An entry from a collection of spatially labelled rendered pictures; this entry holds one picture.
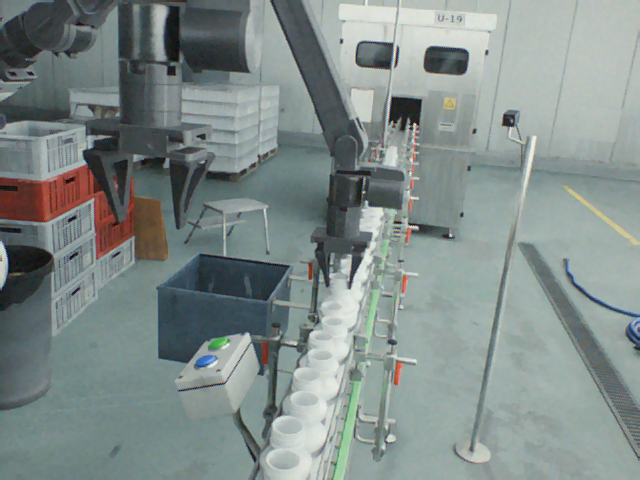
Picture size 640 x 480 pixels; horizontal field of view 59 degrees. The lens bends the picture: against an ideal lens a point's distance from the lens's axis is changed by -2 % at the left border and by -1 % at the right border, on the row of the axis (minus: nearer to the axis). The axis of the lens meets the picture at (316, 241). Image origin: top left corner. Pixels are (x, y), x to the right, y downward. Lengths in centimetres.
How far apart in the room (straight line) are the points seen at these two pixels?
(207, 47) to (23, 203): 284
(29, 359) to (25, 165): 100
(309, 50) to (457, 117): 472
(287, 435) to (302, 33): 60
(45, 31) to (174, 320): 85
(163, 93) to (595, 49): 1110
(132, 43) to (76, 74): 1253
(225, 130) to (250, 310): 611
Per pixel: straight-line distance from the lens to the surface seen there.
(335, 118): 93
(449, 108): 562
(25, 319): 274
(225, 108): 754
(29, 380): 290
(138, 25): 55
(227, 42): 52
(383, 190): 95
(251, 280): 185
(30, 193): 329
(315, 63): 95
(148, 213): 449
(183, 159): 53
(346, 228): 97
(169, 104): 55
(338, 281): 101
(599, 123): 1160
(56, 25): 109
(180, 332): 164
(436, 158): 566
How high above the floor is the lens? 155
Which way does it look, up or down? 17 degrees down
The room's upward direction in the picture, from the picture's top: 5 degrees clockwise
